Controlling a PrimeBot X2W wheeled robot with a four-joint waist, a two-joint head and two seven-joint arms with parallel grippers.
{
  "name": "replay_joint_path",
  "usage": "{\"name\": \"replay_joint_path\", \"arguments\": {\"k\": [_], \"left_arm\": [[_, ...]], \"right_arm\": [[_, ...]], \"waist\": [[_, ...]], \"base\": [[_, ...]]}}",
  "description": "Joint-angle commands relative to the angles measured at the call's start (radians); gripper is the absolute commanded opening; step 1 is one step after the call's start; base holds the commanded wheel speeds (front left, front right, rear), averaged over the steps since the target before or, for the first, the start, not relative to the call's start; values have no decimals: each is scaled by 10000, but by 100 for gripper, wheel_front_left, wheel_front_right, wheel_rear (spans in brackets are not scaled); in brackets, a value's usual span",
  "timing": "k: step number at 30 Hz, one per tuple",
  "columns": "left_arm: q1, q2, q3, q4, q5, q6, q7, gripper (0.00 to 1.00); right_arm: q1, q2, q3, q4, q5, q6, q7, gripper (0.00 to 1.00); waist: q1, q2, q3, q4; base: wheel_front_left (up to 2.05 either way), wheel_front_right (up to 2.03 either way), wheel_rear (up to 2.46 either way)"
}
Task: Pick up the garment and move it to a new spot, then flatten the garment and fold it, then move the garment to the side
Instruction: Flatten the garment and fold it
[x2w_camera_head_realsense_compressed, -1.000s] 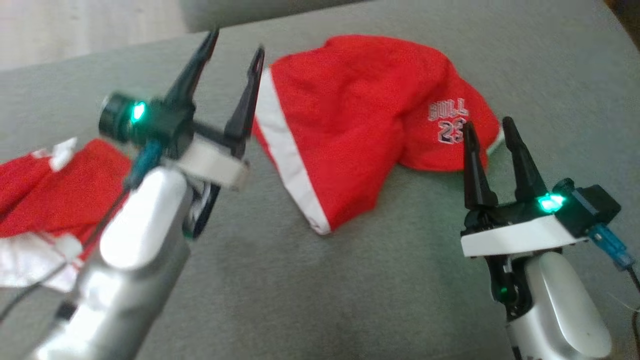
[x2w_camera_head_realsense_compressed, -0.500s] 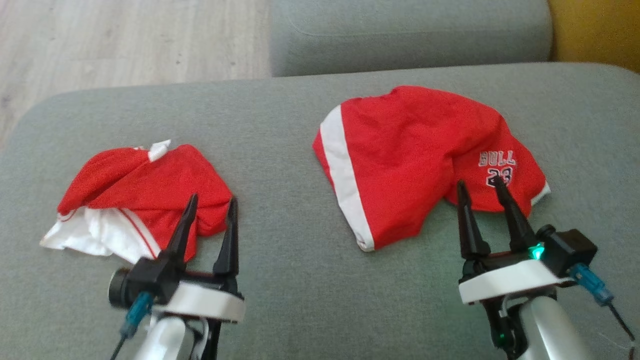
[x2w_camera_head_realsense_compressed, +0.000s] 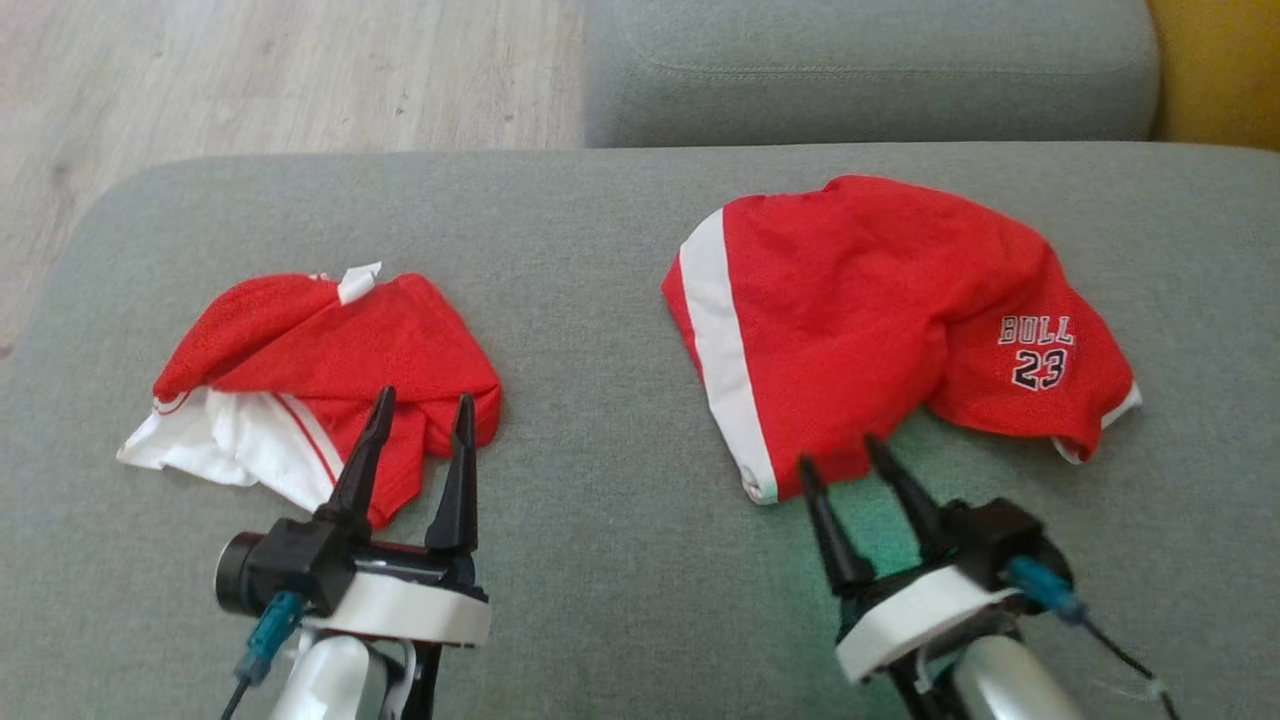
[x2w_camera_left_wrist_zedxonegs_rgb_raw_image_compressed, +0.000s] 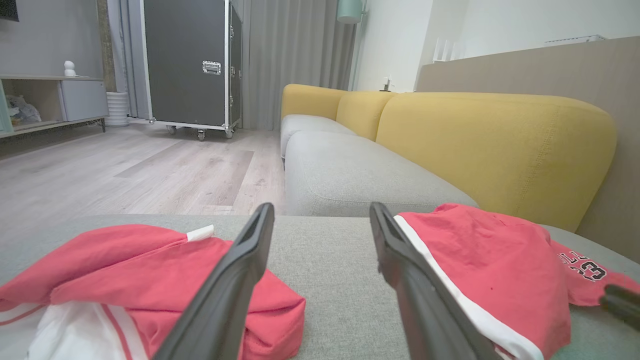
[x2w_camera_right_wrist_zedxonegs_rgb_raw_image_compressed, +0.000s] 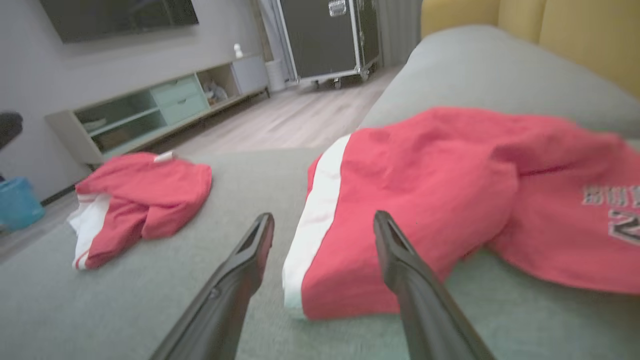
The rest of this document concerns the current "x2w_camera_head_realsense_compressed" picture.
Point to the grey sofa back cushion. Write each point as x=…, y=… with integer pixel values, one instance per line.
x=870, y=60

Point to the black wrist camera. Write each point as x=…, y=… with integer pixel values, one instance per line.
x=295, y=565
x=1010, y=540

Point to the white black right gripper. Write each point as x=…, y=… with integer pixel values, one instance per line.
x=920, y=620

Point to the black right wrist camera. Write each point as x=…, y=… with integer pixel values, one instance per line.
x=1010, y=540

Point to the red white basketball jersey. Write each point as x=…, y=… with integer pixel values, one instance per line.
x=340, y=345

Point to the yellow cushion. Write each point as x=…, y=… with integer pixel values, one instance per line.
x=1220, y=70

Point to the red white basketball shorts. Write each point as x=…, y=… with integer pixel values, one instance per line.
x=850, y=300

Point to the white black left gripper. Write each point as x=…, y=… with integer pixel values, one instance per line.
x=420, y=610

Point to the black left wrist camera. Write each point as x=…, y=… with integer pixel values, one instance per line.
x=295, y=565

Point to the grey sofa seat cushion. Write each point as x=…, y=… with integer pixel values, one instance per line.
x=600, y=350

